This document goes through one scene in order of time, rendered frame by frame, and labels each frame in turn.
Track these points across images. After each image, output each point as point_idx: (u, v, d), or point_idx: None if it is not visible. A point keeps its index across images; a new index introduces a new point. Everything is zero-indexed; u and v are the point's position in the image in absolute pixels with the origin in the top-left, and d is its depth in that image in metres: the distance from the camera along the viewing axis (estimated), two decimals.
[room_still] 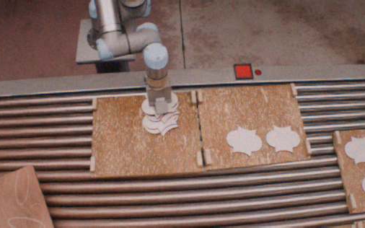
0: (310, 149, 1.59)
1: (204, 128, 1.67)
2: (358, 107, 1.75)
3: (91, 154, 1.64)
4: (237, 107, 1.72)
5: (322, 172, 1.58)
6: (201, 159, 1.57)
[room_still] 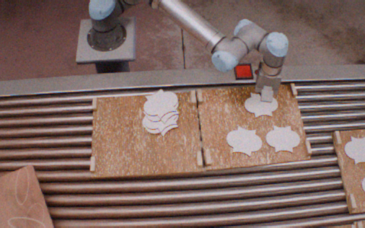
0: (310, 149, 1.59)
1: (204, 128, 1.67)
2: (358, 107, 1.75)
3: (91, 154, 1.64)
4: (237, 107, 1.72)
5: (322, 172, 1.58)
6: (201, 159, 1.57)
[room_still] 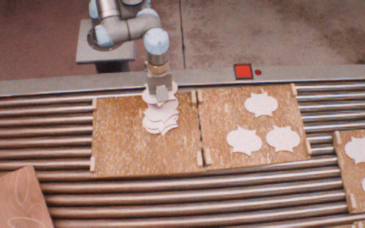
0: (310, 149, 1.59)
1: (204, 128, 1.67)
2: (358, 107, 1.75)
3: (91, 154, 1.64)
4: (237, 107, 1.72)
5: (322, 172, 1.58)
6: (201, 159, 1.57)
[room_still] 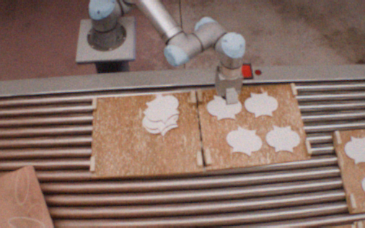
0: (310, 149, 1.59)
1: (204, 128, 1.67)
2: (358, 107, 1.75)
3: (91, 154, 1.64)
4: None
5: (322, 172, 1.58)
6: (201, 159, 1.57)
